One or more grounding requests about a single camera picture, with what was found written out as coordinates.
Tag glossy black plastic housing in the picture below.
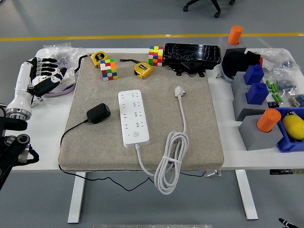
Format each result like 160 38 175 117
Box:
163 42 221 78

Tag grey-brown mat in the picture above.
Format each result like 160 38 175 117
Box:
58 52 225 172

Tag thin black adapter cord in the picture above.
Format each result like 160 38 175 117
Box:
58 120 205 192

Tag black power adapter plug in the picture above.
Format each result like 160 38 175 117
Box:
86 103 111 124

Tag black table control panel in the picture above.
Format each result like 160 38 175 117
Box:
269 169 304 175

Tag clear bag white parts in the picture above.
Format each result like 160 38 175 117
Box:
257 48 289 72

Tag clear bag of screws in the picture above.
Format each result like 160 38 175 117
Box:
44 42 84 72

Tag white blue bowl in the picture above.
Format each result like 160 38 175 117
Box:
220 60 236 84

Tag white power strip cord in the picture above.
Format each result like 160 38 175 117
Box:
134 85 190 195

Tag bag of resistors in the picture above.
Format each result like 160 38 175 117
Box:
288 94 304 108

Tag white table leg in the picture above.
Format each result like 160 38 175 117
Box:
67 171 86 224
235 170 259 220

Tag grey block holder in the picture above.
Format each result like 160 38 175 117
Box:
218 35 247 57
232 88 274 122
238 114 284 152
231 71 250 92

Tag white power strip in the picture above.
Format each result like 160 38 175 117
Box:
118 89 151 148

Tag yellow black tape measure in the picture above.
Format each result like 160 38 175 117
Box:
75 51 109 73

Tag blue storage bin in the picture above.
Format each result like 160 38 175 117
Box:
274 106 304 153

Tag blue plastic block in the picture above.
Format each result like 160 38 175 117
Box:
244 64 265 86
246 82 270 105

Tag clear bag blue parts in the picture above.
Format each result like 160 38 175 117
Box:
273 58 300 95

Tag colourful puzzle cube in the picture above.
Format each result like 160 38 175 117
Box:
148 45 164 67
99 58 119 82

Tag black cloth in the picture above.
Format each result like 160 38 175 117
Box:
222 50 263 79

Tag metal table bracket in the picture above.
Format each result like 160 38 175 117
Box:
203 170 223 178

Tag white wall switch panel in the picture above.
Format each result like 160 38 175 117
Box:
60 68 76 85

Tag orange cylinder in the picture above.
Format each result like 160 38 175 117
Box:
227 25 244 45
256 108 282 133

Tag black office chair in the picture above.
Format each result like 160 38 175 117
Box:
182 0 236 19

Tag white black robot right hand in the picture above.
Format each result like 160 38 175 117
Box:
278 218 297 228

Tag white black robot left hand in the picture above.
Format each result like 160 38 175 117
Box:
6 56 67 113

